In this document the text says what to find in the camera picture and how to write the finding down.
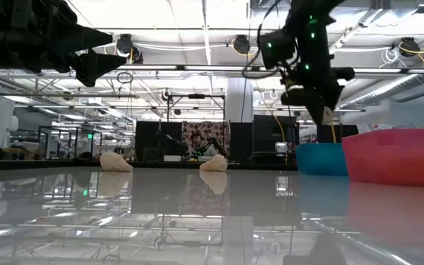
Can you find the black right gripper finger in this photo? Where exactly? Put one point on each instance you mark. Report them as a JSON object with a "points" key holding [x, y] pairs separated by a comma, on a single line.
{"points": [[293, 97], [322, 97]]}

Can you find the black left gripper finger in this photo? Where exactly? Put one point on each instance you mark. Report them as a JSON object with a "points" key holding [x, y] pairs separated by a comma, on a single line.
{"points": [[94, 66], [87, 38]]}

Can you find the black background robot arm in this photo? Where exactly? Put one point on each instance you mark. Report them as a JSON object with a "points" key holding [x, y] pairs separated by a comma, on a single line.
{"points": [[177, 144], [219, 147]]}

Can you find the black partition panel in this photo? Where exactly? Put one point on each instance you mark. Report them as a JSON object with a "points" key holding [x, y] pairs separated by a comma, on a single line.
{"points": [[241, 136], [147, 136], [344, 134]]}

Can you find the white building column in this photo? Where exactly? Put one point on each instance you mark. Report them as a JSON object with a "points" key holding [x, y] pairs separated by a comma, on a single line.
{"points": [[239, 103]]}

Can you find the blue plastic basket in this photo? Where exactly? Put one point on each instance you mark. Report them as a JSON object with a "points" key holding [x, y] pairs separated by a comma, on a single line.
{"points": [[320, 160]]}

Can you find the pink plastic basket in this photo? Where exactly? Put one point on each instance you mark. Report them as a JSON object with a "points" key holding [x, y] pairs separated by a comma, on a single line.
{"points": [[381, 158]]}

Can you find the red patterned board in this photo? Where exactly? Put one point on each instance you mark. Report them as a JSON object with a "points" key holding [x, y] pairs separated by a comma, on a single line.
{"points": [[206, 129]]}

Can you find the beige ginger root piece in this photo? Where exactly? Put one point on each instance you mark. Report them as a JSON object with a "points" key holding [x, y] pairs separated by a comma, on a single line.
{"points": [[215, 163], [114, 163]]}

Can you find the long overhead light bar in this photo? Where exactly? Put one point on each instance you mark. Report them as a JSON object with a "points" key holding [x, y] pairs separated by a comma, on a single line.
{"points": [[197, 67]]}

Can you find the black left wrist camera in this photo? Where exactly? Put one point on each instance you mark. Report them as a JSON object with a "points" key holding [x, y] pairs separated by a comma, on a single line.
{"points": [[55, 11]]}

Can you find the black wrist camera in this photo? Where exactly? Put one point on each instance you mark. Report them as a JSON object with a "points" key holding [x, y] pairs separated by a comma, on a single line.
{"points": [[276, 48], [55, 11]]}

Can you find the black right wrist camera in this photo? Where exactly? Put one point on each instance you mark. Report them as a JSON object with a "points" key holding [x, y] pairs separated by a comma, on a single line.
{"points": [[276, 48]]}

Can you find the silver ceiling duct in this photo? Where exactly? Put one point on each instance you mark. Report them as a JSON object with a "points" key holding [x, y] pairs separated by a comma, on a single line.
{"points": [[381, 90]]}

